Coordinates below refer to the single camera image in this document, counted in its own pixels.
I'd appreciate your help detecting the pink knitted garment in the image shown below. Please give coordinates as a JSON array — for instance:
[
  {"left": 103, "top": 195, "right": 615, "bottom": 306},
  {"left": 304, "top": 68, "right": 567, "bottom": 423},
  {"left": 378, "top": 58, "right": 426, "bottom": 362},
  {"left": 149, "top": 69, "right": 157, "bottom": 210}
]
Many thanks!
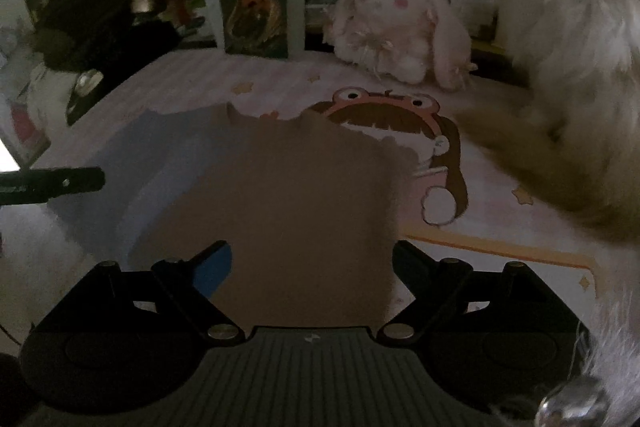
[{"left": 51, "top": 104, "right": 418, "bottom": 329}]

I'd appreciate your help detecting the pink cartoon table mat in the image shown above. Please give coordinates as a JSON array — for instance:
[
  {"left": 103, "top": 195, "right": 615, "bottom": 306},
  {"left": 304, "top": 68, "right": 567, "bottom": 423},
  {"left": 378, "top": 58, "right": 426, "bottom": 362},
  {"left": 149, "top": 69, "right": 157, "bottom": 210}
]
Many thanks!
[{"left": 39, "top": 50, "right": 623, "bottom": 308}]

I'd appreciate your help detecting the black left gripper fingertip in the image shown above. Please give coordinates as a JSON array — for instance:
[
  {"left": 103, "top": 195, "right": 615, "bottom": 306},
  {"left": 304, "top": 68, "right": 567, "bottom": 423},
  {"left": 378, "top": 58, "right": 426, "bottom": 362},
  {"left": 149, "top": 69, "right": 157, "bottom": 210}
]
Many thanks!
[{"left": 0, "top": 167, "right": 105, "bottom": 206}]

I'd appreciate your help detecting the pink plush bunny toy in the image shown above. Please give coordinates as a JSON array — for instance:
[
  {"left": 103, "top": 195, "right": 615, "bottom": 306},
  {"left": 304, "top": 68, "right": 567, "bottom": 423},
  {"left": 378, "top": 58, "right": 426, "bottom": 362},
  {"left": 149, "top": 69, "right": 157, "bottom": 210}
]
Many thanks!
[{"left": 323, "top": 0, "right": 475, "bottom": 91}]

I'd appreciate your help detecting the fluffy brown white cat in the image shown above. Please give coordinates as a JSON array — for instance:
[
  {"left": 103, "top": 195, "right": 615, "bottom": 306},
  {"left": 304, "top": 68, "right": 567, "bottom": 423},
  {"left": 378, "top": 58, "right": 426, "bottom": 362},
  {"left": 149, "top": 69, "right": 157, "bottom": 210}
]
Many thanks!
[{"left": 458, "top": 0, "right": 639, "bottom": 243}]

